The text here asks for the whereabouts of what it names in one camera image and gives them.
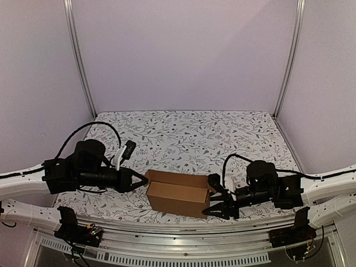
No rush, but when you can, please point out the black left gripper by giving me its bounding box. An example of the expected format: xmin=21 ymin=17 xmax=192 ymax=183
xmin=77 ymin=167 xmax=149 ymax=194

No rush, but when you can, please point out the brown cardboard box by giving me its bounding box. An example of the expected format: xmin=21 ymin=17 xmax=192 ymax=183
xmin=145 ymin=170 xmax=210 ymax=219

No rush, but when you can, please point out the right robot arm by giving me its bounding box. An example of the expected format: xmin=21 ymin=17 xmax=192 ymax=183
xmin=202 ymin=160 xmax=355 ymax=243

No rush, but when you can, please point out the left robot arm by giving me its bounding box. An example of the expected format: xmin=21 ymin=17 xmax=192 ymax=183
xmin=1 ymin=139 xmax=149 ymax=241

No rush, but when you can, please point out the floral patterned table mat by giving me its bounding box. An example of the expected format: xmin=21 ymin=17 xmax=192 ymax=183
xmin=54 ymin=111 xmax=298 ymax=224

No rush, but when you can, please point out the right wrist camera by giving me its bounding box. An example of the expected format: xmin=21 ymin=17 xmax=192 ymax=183
xmin=207 ymin=174 xmax=234 ymax=197

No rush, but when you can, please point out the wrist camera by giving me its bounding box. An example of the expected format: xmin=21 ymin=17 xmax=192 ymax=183
xmin=111 ymin=140 xmax=136 ymax=170
xmin=207 ymin=174 xmax=234 ymax=197

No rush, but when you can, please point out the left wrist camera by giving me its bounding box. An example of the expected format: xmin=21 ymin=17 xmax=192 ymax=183
xmin=111 ymin=140 xmax=136 ymax=170

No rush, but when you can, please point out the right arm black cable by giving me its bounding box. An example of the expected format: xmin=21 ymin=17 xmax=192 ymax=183
xmin=221 ymin=154 xmax=356 ymax=187

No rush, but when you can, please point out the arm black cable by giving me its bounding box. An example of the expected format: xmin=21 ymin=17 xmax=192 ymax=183
xmin=55 ymin=121 xmax=122 ymax=159
xmin=221 ymin=154 xmax=356 ymax=187

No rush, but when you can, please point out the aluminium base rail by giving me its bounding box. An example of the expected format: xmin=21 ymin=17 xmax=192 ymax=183
xmin=26 ymin=214 xmax=345 ymax=267

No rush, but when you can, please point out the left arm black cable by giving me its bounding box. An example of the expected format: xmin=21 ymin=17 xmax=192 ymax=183
xmin=55 ymin=121 xmax=122 ymax=159

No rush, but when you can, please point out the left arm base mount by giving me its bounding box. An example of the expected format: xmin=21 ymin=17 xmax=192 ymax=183
xmin=54 ymin=206 xmax=103 ymax=248

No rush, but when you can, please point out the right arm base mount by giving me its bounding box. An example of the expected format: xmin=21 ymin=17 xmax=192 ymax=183
xmin=269 ymin=207 xmax=317 ymax=261

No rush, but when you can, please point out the left aluminium frame post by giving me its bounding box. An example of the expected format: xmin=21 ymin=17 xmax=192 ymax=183
xmin=63 ymin=0 xmax=97 ymax=118

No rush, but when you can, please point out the aluminium frame post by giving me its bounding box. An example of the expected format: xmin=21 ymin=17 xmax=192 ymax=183
xmin=272 ymin=0 xmax=305 ymax=121
xmin=63 ymin=0 xmax=97 ymax=118

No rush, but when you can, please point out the right aluminium frame post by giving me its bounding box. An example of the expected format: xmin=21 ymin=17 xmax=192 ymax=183
xmin=272 ymin=0 xmax=305 ymax=121

